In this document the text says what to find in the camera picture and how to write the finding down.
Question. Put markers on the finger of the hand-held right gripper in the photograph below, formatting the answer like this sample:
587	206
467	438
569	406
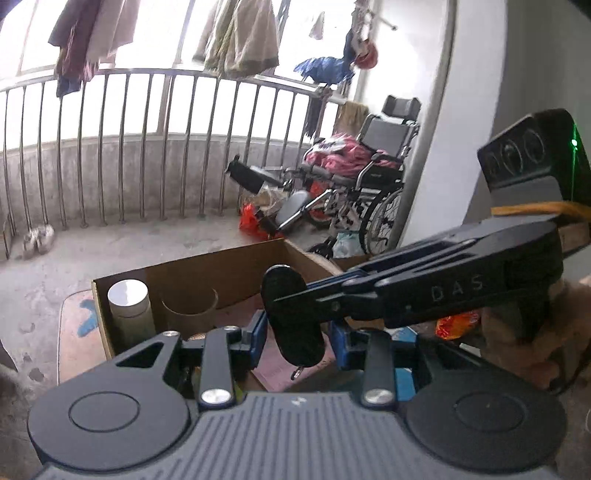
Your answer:
341	302
341	278

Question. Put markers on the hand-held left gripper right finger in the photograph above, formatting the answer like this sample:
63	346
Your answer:
340	344

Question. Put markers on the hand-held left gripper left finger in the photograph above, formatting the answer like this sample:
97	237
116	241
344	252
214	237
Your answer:
257	337

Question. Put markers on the black oval case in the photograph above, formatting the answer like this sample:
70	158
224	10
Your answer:
295	337

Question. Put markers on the printed cardboard box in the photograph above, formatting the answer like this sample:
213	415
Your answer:
240	272

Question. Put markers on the clear glass cup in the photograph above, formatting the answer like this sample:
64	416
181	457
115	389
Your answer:
189	318

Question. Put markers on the white lidded jar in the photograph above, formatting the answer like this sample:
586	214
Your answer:
129	300

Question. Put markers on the person's right hand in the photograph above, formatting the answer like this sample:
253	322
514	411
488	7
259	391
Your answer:
568	332

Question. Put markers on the orange red bag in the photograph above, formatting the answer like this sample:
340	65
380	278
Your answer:
457	325

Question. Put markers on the red plastic bag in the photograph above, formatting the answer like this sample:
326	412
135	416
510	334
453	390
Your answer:
251	221

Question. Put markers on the tan bag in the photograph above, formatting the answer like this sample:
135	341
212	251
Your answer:
272	196

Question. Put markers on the pink clothes pile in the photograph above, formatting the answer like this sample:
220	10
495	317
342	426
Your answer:
341	157

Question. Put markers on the wheelchair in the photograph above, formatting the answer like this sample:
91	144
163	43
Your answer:
392	138

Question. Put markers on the yellow towel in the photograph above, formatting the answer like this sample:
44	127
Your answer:
351	120

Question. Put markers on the hanging beige garment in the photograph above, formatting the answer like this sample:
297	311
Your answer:
240	41

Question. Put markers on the metal balcony railing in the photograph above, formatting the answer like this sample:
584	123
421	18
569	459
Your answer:
138	71

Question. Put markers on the hanging maroon garment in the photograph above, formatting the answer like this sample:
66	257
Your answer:
74	46

